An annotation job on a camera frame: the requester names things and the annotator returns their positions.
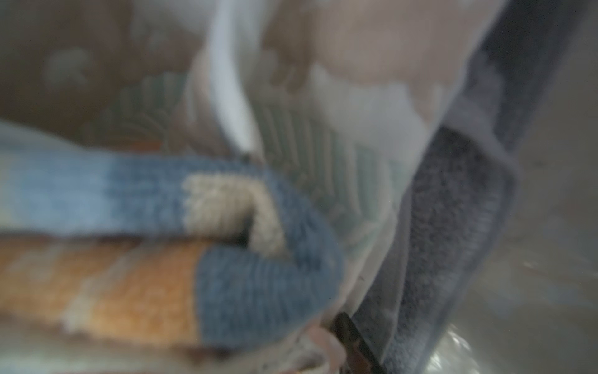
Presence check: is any red patterned cloth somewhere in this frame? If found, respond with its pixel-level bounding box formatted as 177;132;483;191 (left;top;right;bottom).
1;122;344;373

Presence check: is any grey towel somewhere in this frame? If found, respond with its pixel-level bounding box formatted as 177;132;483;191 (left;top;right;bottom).
350;1;589;373

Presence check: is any patterned white cloth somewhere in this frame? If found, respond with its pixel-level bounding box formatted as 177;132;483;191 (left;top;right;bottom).
85;1;505;313

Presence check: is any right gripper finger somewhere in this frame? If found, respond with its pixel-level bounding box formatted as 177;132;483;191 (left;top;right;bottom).
333;313;386;374

